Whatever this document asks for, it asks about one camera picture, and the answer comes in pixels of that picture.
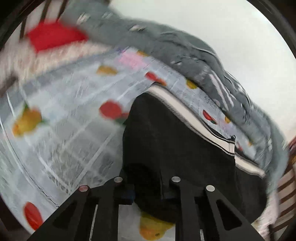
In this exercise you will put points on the fruit print plastic sheet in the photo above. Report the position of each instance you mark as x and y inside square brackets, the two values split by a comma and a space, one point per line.
[69, 127]

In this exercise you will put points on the wooden bed headboard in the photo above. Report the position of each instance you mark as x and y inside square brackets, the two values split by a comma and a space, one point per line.
[45, 11]

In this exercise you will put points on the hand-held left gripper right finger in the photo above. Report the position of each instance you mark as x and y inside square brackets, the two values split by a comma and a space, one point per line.
[185, 204]

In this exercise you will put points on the red cloth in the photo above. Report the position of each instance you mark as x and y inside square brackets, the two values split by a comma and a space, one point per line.
[53, 34]

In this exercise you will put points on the black pants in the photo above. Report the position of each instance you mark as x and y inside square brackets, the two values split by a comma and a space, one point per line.
[173, 143]

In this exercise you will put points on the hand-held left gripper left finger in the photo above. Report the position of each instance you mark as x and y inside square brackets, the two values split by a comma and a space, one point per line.
[128, 197]

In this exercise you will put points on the floral bed sheet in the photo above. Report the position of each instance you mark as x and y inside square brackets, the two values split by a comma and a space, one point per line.
[23, 64]

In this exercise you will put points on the grey floral quilt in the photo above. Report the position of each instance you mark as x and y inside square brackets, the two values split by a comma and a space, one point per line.
[185, 46]

